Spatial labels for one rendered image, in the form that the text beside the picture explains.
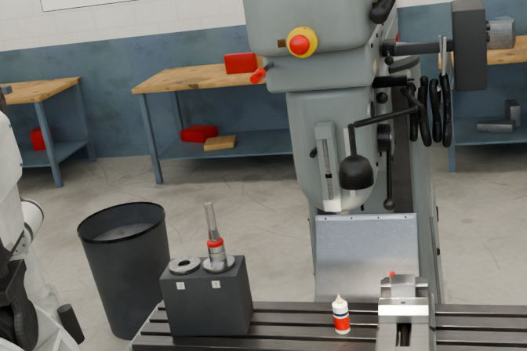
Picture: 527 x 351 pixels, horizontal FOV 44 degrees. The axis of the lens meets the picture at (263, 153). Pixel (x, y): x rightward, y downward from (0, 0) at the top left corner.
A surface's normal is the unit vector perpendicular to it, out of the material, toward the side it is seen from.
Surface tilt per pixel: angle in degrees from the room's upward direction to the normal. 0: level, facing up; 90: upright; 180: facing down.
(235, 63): 90
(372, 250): 63
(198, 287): 90
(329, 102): 90
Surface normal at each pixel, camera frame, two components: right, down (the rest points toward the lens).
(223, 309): -0.16, 0.34
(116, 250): 0.09, 0.37
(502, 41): -0.44, 0.35
